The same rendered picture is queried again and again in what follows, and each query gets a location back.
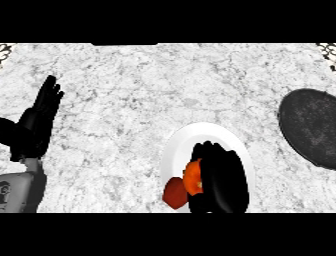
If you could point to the black round pan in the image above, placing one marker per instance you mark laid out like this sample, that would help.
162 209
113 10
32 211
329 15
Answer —
320 128

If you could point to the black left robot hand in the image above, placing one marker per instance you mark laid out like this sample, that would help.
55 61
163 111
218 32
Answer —
30 128

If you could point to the orange squash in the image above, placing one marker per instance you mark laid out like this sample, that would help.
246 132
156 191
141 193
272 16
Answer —
191 176

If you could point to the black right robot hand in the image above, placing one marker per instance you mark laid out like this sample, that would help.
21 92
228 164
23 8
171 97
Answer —
222 180

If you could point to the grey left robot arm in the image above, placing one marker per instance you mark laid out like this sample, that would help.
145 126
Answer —
11 191

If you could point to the red vegetable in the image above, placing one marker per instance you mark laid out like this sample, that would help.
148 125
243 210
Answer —
175 193

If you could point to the white plate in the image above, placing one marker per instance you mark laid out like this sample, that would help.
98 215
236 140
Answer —
190 143

